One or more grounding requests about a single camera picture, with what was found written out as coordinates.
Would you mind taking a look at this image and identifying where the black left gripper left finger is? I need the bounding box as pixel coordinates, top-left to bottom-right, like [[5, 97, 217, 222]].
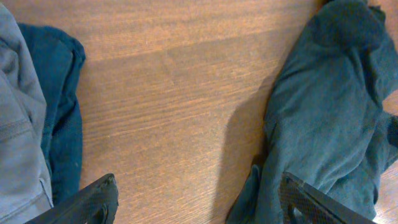
[[27, 174, 118, 224]]

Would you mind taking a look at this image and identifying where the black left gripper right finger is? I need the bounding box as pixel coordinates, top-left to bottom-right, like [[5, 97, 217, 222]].
[[279, 172, 375, 224]]

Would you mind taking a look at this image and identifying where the dark green t-shirt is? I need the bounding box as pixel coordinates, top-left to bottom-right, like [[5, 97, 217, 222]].
[[227, 1, 397, 223]]

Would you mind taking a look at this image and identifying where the grey folded garment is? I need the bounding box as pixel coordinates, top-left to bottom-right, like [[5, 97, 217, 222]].
[[1, 6, 53, 223]]

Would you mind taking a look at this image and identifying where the navy blue folded garment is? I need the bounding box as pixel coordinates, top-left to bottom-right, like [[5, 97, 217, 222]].
[[19, 24, 86, 205]]

